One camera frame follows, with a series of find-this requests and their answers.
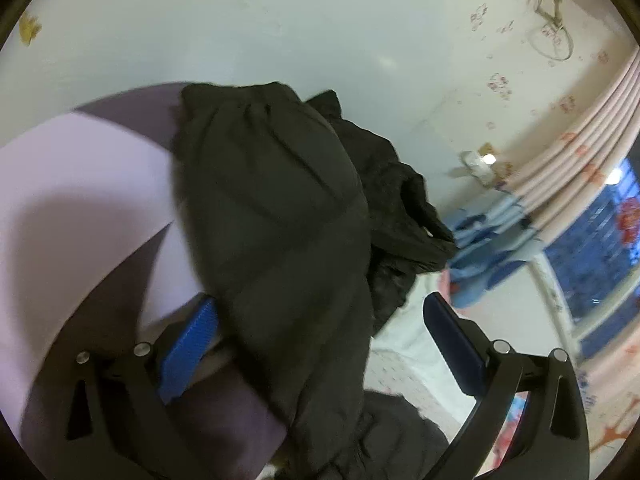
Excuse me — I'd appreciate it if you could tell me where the lilac and purple cloth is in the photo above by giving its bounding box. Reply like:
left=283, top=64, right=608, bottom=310
left=0, top=82, right=291, bottom=480

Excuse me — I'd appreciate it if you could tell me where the blue patterned cloth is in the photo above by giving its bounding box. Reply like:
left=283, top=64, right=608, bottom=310
left=442, top=194, right=547, bottom=311

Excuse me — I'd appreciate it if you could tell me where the hanging wall cord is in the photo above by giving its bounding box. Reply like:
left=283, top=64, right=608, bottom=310
left=529, top=0, right=577, bottom=64

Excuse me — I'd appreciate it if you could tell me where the dark grey large garment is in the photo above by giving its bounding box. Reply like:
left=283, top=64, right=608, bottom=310
left=171, top=81, right=451, bottom=480

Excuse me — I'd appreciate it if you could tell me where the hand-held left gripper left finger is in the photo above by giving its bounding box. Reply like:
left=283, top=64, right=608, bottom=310
left=54, top=294, right=220, bottom=480

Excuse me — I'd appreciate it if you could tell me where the white printed bed sheet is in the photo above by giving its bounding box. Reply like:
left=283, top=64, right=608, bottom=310
left=367, top=262, right=576, bottom=461

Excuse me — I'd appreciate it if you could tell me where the yellow wall sticker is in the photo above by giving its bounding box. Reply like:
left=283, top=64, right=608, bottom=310
left=17, top=12, right=44, bottom=47

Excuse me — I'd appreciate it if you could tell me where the window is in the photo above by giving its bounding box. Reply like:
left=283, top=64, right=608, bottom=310
left=542, top=156, right=640, bottom=328

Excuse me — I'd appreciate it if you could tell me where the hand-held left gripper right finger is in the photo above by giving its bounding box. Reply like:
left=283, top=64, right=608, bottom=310
left=422, top=291, right=592, bottom=480

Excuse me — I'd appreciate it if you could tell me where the pink printed curtain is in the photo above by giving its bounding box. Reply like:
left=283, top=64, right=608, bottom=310
left=500, top=46, right=640, bottom=257

